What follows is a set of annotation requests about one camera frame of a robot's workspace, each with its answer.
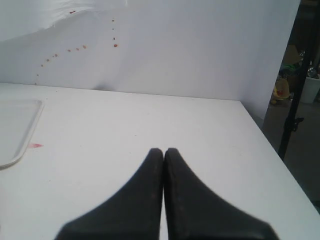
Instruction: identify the yellow toy in background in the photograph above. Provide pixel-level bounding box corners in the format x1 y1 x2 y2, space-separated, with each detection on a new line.
270 78 290 105

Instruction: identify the white rectangular plastic tray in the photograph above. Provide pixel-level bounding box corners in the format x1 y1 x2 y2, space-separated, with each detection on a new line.
0 99 44 169

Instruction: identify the white bucket in background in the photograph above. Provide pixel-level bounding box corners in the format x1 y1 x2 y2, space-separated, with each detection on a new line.
300 77 320 104

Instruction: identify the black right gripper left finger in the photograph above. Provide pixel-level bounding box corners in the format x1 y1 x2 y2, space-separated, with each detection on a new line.
60 148 164 240

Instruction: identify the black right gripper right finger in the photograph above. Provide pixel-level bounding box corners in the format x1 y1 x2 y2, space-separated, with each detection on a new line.
163 148 279 240

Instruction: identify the black tripod stand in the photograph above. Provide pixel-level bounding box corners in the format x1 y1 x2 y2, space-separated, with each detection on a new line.
277 0 320 161

